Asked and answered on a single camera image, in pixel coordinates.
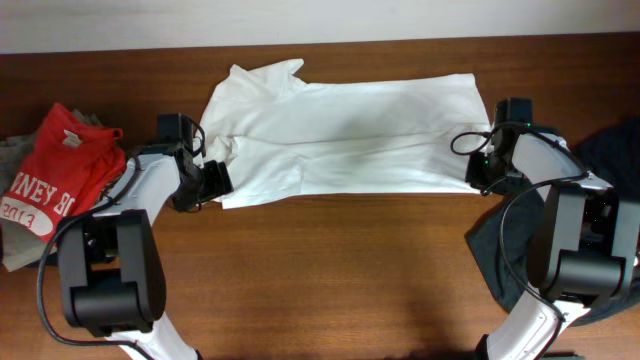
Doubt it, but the white t-shirt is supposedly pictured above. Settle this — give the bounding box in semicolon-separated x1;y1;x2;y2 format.
201;59;490;209

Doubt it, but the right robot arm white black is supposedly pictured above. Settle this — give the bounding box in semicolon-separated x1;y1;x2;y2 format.
462;98;639;359

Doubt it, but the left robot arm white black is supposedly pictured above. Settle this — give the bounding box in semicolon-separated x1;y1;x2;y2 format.
41;114;233;359

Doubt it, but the black Nike t-shirt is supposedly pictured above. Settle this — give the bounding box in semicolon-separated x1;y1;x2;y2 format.
466;116;639;312

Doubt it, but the red printed t-shirt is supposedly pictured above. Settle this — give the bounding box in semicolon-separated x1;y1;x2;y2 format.
1;103;126;243

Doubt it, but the khaki folded garment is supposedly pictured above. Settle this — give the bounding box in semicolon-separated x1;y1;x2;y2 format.
0;108;104;273

